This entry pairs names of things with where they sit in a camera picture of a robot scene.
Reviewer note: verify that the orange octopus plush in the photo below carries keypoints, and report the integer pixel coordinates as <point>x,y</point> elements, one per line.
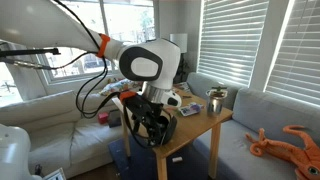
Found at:
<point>293,151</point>

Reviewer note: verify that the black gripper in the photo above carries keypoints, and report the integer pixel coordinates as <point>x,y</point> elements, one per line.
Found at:
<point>151,113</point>

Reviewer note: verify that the colourful card pack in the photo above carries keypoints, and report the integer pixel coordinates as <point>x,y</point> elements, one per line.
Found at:
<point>190,109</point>

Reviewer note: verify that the printed magazine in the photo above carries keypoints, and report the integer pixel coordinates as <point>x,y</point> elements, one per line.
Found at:
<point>182,87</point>

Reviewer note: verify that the dark flat tablet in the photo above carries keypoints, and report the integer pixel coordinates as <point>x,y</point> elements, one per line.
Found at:
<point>114,118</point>

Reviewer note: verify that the light wooden table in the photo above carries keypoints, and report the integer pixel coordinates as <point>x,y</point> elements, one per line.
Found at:
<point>193,126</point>

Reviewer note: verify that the white leather sofa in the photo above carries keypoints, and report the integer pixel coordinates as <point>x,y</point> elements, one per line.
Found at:
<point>53,133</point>

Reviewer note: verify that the small red box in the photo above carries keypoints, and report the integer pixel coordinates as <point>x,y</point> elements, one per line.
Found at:
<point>103,118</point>

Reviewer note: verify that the floral print cushion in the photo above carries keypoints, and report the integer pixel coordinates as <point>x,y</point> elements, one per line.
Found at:
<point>115,87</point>

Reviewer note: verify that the grey fabric sofa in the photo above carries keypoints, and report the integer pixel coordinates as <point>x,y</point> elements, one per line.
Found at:
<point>266,116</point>

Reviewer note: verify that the small white block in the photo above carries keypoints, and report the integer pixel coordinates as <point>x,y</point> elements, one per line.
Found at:
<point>177,159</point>

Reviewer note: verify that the wide white window blind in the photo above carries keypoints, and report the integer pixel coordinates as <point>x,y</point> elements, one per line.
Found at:
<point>230,36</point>

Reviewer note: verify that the dark blue rug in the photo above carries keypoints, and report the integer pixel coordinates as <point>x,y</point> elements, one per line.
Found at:
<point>140,163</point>

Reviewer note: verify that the large glass window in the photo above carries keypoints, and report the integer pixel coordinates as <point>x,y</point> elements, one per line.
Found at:
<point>130,20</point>

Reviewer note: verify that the white framed paper sign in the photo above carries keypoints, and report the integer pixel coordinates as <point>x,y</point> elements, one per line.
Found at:
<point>55,175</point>

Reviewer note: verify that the black boom stand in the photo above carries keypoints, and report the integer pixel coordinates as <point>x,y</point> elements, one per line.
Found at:
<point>30,52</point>

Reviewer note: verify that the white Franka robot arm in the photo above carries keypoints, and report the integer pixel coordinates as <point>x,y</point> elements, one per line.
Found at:
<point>168,63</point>

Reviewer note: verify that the narrow white window blind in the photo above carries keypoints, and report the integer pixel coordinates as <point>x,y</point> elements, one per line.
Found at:
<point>296,50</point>

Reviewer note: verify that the silver pot with plant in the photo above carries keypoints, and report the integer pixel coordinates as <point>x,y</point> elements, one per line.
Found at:
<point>215,103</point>

